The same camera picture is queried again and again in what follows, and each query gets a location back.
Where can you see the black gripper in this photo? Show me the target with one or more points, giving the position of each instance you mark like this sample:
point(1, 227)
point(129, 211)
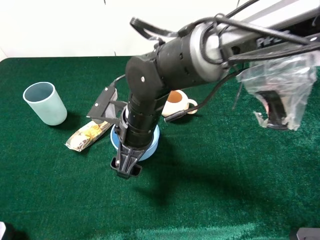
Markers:
point(128, 158)

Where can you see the light blue plastic bowl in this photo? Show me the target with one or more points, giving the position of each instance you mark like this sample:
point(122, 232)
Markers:
point(149, 152)

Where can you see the clear plastic wrap on arm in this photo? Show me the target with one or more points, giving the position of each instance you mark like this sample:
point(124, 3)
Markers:
point(283, 87)

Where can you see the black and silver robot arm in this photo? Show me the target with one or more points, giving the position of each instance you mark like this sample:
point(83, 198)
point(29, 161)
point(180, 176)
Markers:
point(199, 53)

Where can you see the clear wrapped snack packet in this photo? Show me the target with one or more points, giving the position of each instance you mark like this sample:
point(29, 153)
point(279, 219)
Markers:
point(86, 135)

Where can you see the cream ceramic teapot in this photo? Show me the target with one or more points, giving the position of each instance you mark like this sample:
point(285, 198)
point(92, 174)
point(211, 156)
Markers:
point(177, 101)

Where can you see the green velvet table cloth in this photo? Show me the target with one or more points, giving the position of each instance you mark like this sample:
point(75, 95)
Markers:
point(216, 175)

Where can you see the pale teal plastic cup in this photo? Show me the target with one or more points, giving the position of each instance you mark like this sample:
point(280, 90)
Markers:
point(45, 101)

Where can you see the grey device bottom right corner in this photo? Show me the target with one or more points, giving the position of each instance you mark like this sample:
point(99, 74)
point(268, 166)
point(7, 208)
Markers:
point(305, 233)

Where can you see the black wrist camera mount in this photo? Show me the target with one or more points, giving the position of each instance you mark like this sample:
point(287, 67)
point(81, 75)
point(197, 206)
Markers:
point(107, 108)

